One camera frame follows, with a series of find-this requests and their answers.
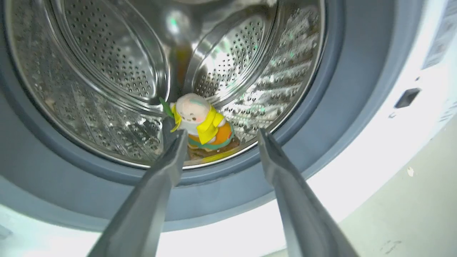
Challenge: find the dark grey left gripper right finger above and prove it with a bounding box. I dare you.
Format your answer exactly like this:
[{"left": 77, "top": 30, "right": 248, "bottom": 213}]
[{"left": 257, "top": 128, "right": 359, "bottom": 257}]

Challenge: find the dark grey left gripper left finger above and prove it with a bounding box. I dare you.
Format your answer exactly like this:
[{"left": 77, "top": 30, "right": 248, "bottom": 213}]
[{"left": 87, "top": 117, "right": 189, "bottom": 257}]

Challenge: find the plush doll with yellow jacket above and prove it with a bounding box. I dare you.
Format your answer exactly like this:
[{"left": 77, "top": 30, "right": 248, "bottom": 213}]
[{"left": 159, "top": 93, "right": 235, "bottom": 150}]

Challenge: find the white front-load washing machine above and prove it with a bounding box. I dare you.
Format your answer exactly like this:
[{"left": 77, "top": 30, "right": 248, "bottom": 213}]
[{"left": 0, "top": 0, "right": 457, "bottom": 257}]

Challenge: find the washing machine label sticker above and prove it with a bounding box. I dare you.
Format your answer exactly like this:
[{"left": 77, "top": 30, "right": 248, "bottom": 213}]
[{"left": 421, "top": 0, "right": 457, "bottom": 70}]

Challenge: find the grey rubber door gasket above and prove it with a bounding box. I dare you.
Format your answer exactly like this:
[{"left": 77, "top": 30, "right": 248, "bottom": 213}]
[{"left": 0, "top": 0, "right": 425, "bottom": 232}]

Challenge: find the stainless steel washer drum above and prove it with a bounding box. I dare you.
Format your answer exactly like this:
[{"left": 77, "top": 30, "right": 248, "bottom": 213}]
[{"left": 4, "top": 0, "right": 326, "bottom": 169}]

